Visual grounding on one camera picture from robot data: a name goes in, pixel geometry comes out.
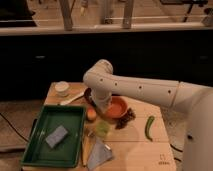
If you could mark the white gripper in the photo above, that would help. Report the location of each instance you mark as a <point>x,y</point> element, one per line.
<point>103,108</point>

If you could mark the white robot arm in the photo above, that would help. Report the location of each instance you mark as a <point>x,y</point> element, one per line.
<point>192,99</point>

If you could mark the orange fruit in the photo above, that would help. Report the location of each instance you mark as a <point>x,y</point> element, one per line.
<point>91,114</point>

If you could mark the orange bowl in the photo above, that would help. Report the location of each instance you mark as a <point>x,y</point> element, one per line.
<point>117,108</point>

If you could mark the white spoon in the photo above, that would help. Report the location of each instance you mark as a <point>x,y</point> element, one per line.
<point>70,100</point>

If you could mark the purple bowl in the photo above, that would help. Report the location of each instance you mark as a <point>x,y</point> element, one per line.
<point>88,98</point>

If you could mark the light green plastic cup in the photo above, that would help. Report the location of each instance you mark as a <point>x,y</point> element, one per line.
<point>102,128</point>

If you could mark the brown dried grapes bunch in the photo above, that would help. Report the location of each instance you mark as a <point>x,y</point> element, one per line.
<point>124,120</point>

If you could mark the wooden fork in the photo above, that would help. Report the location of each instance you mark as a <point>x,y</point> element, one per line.
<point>86,146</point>

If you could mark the white cup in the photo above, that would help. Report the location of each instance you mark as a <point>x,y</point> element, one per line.
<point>62,88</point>

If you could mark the grey cloth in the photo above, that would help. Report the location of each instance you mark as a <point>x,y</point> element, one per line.
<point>100,154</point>

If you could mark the green plastic tray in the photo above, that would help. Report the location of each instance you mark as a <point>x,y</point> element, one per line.
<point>66,153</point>

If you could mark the grey sponge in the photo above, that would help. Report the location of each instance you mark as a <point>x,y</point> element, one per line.
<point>56,136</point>

